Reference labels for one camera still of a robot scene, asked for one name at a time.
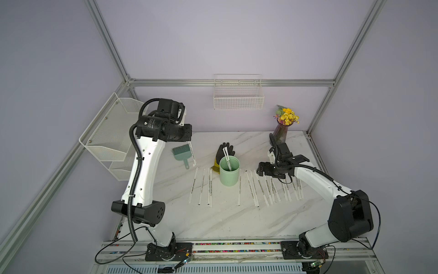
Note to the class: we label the aluminium front rail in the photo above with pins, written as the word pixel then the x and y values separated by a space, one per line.
pixel 235 250

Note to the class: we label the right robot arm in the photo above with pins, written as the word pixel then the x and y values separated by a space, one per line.
pixel 350 214

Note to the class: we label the white wire wall basket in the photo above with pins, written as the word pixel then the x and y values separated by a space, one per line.
pixel 238 92

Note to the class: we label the straw thirteenth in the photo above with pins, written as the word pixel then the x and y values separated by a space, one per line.
pixel 210 186

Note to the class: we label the white two-tier mesh shelf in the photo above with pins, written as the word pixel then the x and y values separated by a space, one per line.
pixel 107 137

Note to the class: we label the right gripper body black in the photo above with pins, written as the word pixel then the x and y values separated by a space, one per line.
pixel 270 169

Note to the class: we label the bundle of wrapped straws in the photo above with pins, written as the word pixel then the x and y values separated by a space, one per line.
pixel 227 157

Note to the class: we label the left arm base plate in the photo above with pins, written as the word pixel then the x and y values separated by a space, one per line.
pixel 177 251

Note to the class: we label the yellow flower bouquet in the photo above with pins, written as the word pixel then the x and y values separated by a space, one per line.
pixel 286 116

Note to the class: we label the straw sixteenth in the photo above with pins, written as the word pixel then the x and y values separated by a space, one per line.
pixel 192 153

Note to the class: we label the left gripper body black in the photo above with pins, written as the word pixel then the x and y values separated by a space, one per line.
pixel 181 134

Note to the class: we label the straw eleventh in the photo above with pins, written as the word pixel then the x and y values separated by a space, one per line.
pixel 299 189

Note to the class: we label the green storage cup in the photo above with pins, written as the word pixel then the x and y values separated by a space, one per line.
pixel 229 171

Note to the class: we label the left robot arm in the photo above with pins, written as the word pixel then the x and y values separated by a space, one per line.
pixel 159 121

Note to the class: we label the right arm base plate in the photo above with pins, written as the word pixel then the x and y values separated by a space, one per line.
pixel 294 250

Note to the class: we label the green hand brush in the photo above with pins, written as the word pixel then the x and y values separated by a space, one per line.
pixel 182 153

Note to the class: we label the purple glass vase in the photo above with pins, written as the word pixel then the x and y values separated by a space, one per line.
pixel 280 133

